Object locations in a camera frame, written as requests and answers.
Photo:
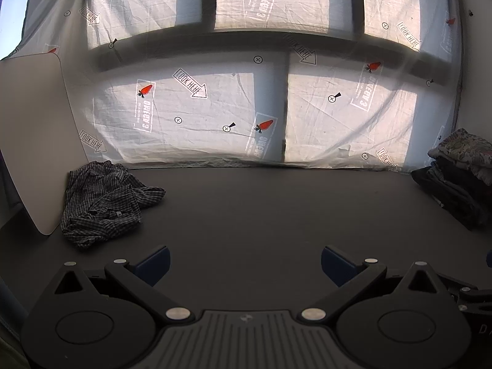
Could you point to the grey patterned folded garment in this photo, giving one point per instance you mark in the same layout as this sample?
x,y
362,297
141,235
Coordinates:
x,y
467,150

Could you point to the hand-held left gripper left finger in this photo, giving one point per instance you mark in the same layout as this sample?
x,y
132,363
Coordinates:
x,y
153,265

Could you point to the blue checked shirt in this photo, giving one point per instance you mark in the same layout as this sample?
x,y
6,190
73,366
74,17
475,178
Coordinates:
x,y
102,203

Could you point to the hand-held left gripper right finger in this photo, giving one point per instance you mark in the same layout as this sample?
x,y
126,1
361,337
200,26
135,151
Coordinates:
x,y
337,265

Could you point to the stack of dark folded clothes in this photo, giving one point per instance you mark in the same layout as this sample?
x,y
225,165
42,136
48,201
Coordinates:
x,y
457,188

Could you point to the white rounded board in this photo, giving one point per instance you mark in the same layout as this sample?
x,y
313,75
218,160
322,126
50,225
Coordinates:
x,y
34,130

